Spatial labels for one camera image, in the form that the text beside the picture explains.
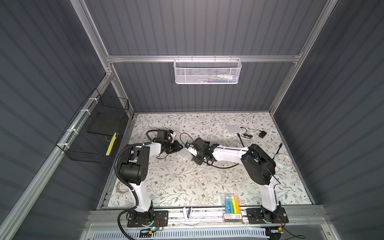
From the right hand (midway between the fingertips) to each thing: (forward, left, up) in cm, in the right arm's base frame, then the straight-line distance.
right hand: (197, 156), depth 96 cm
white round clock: (-5, -53, +1) cm, 54 cm away
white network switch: (+22, -27, +1) cm, 35 cm away
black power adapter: (+17, -47, +1) cm, 50 cm away
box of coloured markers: (-31, -18, +1) cm, 36 cm away
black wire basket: (-5, +51, +30) cm, 59 cm away
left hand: (+5, +10, +2) cm, 12 cm away
